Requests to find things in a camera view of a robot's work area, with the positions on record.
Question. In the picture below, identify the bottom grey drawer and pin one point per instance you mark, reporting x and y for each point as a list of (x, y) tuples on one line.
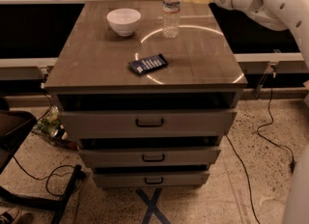
[(151, 179)]

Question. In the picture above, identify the grey drawer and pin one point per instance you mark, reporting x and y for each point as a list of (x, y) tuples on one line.
[(150, 123), (151, 179), (147, 157)]

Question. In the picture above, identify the sneaker shoe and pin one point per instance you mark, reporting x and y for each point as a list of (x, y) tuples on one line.
[(15, 216)]

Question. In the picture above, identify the top grey drawer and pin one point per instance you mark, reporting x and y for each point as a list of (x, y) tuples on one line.
[(150, 123)]

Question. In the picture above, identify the middle grey drawer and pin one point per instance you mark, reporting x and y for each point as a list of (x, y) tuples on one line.
[(147, 157)]

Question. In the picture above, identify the pile of bottles and cans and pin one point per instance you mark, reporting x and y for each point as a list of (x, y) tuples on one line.
[(51, 130)]

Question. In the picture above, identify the grey drawer cabinet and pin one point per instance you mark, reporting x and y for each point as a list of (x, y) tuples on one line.
[(92, 74)]

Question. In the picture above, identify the clear plastic water bottle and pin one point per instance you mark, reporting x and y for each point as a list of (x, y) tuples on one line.
[(171, 10)]

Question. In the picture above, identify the dark blue snack packet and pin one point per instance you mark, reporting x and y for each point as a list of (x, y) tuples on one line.
[(148, 64)]

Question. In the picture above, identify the white ceramic bowl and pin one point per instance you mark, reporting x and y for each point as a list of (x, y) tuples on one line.
[(124, 21)]

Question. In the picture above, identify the black power adapter with cable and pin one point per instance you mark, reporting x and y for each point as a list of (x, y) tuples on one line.
[(259, 87)]

